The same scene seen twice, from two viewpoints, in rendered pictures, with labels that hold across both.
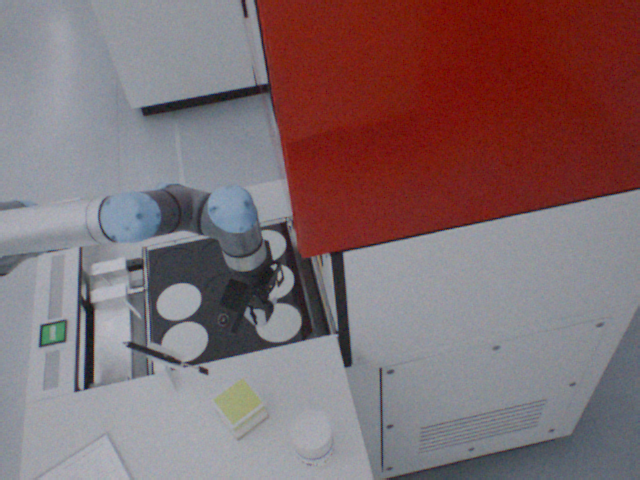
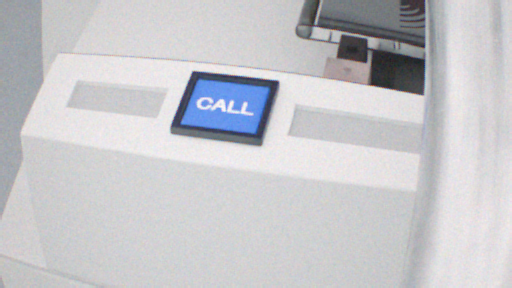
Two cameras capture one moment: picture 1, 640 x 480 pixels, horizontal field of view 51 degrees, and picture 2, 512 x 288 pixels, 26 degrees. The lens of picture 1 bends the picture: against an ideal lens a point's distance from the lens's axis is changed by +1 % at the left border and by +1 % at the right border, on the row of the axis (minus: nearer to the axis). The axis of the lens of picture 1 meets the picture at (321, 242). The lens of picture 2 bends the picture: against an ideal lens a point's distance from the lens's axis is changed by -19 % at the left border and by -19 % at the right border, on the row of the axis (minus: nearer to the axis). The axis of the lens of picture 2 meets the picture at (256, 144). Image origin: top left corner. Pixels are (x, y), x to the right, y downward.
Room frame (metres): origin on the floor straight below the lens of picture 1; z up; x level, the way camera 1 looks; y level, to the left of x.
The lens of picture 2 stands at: (0.84, 1.19, 1.47)
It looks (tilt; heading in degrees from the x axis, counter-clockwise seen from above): 41 degrees down; 288
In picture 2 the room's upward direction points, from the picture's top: straight up
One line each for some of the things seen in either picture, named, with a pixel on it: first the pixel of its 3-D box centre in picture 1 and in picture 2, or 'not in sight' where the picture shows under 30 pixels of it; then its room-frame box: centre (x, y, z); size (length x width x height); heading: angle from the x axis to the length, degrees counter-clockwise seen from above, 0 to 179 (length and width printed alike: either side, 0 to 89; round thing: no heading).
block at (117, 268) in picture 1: (109, 269); (342, 107); (1.01, 0.51, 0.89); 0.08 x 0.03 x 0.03; 97
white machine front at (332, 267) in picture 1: (300, 177); not in sight; (1.12, 0.03, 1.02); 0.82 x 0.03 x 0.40; 7
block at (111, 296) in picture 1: (110, 296); not in sight; (0.93, 0.50, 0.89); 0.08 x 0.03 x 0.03; 97
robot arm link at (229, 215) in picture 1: (234, 220); not in sight; (0.75, 0.14, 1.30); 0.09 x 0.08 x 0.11; 63
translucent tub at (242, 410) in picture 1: (240, 409); not in sight; (0.55, 0.18, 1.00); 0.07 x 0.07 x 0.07; 34
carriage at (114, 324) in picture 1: (114, 330); not in sight; (0.85, 0.49, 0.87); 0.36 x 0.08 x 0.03; 7
